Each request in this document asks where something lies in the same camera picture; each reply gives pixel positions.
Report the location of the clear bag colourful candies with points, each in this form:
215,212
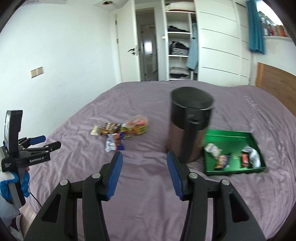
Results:
136,125

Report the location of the black brown trash can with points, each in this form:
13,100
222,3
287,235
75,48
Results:
191,110

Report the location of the white room door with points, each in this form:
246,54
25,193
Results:
127,43

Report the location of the blue gloved left hand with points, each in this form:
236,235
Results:
12,191

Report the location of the white open wardrobe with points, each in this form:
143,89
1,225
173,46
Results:
223,48

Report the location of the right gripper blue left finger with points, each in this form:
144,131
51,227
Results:
57,219

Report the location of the phone on gripper mount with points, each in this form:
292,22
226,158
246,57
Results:
12,127

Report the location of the white silver foil packet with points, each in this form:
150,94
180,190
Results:
254,157

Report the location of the brown yellow small snack packet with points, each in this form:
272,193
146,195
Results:
223,162

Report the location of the green tray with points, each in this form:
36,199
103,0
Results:
231,142

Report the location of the folded dark clothes stack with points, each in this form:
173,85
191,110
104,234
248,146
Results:
177,48

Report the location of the white crumpled wrapper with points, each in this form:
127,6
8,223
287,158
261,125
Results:
213,150

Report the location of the teal curtain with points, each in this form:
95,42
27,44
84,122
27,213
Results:
256,37

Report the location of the wooden headboard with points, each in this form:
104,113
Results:
279,83

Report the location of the beige wall switch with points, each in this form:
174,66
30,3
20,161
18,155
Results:
36,72

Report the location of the light blue hanging garment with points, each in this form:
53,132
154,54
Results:
192,61

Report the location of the small white snack packet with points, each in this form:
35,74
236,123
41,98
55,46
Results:
95,131

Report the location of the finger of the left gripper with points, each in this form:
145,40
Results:
50,147
37,140

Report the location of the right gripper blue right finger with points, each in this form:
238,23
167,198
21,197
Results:
232,219

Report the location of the brown cereal snack bag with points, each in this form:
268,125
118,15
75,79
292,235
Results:
110,128

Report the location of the blue white cookie packet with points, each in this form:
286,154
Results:
115,142

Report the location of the purple bed sheet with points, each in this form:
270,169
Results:
145,206

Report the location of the red small snack packet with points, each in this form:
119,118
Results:
245,160

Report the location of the row of books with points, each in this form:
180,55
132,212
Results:
270,28

